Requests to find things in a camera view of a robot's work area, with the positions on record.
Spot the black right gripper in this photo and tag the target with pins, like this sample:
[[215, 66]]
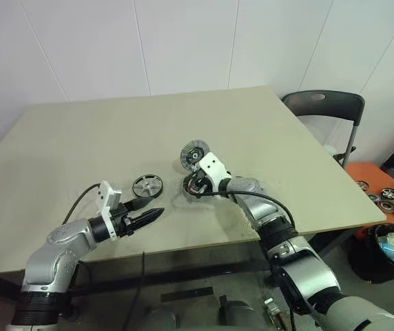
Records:
[[204, 184]]

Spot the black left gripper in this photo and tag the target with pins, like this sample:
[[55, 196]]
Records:
[[123, 220]]

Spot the black-rimmed silver spoked rotor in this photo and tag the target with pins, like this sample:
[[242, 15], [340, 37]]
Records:
[[147, 184]]

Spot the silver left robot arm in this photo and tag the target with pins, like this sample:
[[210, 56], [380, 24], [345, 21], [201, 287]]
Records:
[[59, 238]]

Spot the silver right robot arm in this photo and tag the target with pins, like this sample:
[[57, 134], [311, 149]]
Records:
[[269, 210]]

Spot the black floor strip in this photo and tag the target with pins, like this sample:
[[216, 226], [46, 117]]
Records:
[[187, 295]]

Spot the dark rounded shape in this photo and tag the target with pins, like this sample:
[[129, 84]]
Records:
[[240, 315], [162, 320]]

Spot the black folding chair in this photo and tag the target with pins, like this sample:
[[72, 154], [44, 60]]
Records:
[[334, 103]]

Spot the orange tray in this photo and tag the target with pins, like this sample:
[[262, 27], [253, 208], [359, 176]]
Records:
[[365, 172]]

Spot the black trash bin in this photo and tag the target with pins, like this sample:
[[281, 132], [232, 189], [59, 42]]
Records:
[[369, 262]]

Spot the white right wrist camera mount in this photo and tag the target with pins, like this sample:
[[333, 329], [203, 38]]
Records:
[[212, 165]]

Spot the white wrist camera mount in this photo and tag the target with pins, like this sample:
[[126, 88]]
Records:
[[105, 193], [212, 165]]

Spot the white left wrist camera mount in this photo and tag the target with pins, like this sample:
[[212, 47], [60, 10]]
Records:
[[105, 193]]

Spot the black table frame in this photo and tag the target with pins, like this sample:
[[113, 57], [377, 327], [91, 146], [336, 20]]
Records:
[[183, 262]]

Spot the brown metal floor bracket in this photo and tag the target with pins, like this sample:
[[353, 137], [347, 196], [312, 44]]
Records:
[[275, 315]]

